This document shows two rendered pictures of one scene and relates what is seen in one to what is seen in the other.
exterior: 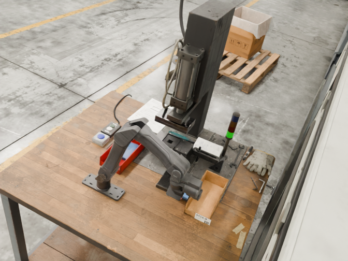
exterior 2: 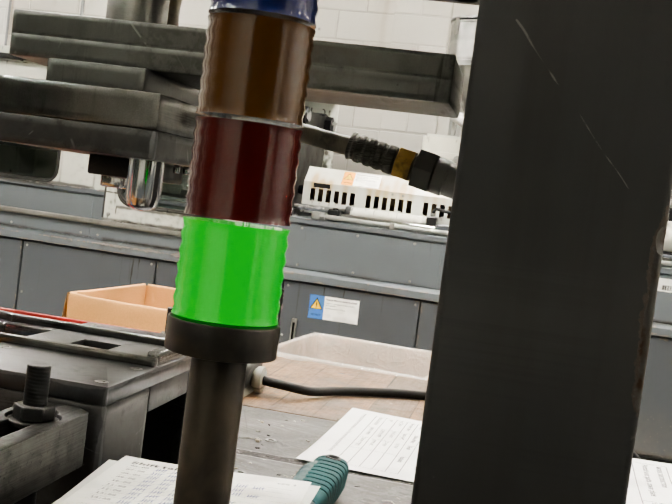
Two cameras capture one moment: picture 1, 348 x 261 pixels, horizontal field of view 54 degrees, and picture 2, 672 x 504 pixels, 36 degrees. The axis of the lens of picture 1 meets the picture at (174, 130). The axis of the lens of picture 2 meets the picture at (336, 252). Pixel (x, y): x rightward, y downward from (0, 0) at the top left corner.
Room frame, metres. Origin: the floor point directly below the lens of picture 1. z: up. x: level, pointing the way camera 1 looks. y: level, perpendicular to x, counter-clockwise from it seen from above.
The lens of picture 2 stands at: (1.45, -0.66, 1.10)
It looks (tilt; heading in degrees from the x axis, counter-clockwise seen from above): 3 degrees down; 82
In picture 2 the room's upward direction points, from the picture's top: 8 degrees clockwise
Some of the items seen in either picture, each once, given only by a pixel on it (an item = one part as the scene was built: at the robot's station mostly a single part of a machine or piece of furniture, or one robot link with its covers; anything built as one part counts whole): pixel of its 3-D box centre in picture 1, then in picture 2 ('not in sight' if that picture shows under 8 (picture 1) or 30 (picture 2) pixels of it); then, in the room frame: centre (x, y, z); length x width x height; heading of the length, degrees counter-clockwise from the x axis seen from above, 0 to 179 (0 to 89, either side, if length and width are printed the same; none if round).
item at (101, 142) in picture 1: (100, 141); not in sight; (1.39, 0.38, 0.90); 0.07 x 0.07 x 0.06; 71
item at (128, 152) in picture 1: (126, 149); not in sight; (1.34, 0.23, 0.92); 0.15 x 0.07 x 0.03; 165
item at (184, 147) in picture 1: (173, 142); (96, 356); (1.40, -0.01, 0.98); 0.20 x 0.10 x 0.01; 71
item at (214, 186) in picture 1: (207, 196); not in sight; (1.12, -0.22, 0.93); 0.25 x 0.13 x 0.08; 161
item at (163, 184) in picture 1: (178, 182); not in sight; (1.19, -0.07, 0.91); 0.17 x 0.16 x 0.02; 71
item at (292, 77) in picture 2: (233, 122); (255, 72); (1.46, -0.29, 1.14); 0.04 x 0.04 x 0.03
